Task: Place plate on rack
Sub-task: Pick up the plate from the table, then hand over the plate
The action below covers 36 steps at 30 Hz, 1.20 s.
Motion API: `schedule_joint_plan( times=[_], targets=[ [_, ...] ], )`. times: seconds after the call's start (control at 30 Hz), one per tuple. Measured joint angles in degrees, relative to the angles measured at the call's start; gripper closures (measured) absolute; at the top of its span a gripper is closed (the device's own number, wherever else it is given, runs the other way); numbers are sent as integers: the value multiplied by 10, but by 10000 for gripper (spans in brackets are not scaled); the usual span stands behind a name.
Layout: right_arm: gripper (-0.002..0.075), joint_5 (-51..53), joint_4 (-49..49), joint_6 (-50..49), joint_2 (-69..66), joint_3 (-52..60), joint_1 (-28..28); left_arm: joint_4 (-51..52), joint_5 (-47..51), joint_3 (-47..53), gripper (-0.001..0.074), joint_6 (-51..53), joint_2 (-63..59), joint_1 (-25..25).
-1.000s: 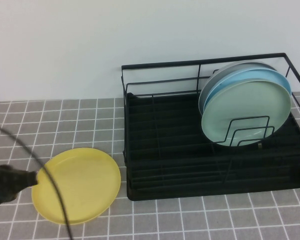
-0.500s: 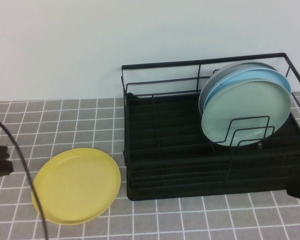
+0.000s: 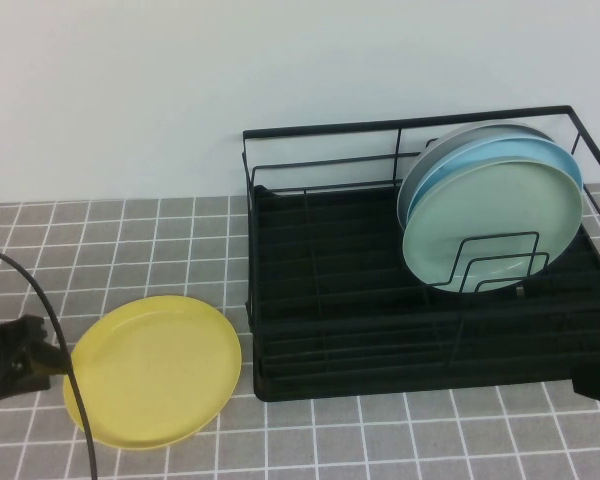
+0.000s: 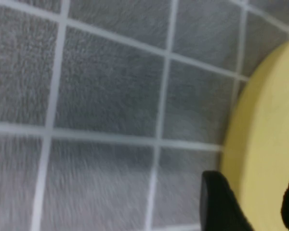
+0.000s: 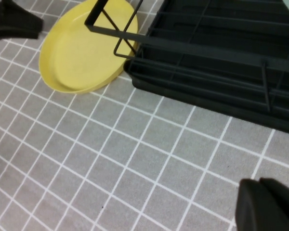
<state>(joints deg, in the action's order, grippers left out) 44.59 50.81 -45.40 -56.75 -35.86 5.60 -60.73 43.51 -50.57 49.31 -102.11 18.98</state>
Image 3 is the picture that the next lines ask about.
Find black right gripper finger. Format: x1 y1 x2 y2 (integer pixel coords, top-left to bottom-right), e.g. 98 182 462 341
571 363 600 407

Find pale green plate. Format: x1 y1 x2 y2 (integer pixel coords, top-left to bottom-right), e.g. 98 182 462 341
402 157 585 295

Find grey plate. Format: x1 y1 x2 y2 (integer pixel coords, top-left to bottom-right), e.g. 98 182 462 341
396 123 556 226

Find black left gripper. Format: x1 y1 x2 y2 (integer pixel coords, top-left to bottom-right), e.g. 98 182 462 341
0 310 72 407

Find light blue plate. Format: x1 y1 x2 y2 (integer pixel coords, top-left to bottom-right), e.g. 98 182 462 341
407 134 584 224

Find yellow plate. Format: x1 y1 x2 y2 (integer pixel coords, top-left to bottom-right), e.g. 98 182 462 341
62 294 244 450

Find grey checked tablecloth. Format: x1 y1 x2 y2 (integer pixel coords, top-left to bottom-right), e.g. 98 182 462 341
0 182 600 480

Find black wire dish rack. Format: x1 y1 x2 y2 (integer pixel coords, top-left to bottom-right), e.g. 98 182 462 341
247 183 600 404
242 104 600 396

